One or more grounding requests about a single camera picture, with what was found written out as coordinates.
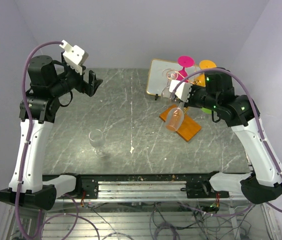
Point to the pink plastic wine glass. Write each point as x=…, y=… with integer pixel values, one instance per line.
x=187, y=67

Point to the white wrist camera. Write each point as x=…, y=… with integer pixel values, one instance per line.
x=183, y=91
x=74, y=56

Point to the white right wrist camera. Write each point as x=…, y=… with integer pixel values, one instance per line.
x=183, y=91

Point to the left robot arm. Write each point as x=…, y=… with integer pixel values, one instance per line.
x=49, y=80

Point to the gold framed mirror tray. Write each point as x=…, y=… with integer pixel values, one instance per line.
x=156, y=80

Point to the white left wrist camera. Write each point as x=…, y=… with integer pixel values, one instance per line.
x=74, y=56

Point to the aluminium rail frame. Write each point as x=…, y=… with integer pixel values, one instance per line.
x=152, y=210

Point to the clear glass front flute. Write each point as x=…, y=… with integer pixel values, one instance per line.
x=97, y=141

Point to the clear glass flute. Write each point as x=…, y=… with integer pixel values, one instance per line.
x=97, y=141
x=175, y=118

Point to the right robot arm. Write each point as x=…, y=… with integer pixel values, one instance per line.
x=227, y=96

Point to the clear glass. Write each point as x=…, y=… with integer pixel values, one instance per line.
x=170, y=75

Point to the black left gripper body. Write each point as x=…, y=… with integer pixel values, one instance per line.
x=75, y=79

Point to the green plastic wine glass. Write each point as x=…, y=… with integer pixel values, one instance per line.
x=207, y=111

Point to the gold wire wine glass rack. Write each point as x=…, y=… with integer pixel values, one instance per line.
x=189, y=127

